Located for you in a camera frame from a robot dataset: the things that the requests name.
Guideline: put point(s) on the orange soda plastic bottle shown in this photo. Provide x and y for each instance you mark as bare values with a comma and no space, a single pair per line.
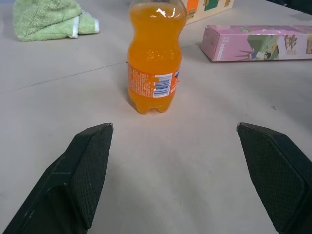
154,58

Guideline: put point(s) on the green folded towel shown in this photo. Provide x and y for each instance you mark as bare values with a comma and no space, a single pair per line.
51,19

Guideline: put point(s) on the pink illustrated carton box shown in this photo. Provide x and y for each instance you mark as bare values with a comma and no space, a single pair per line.
258,42

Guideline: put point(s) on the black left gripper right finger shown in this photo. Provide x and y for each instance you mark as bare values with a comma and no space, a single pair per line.
275,178

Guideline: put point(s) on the cream box with coloured squares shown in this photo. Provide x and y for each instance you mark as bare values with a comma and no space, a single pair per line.
207,8

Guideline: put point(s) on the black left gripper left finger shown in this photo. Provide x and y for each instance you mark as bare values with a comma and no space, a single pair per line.
73,180

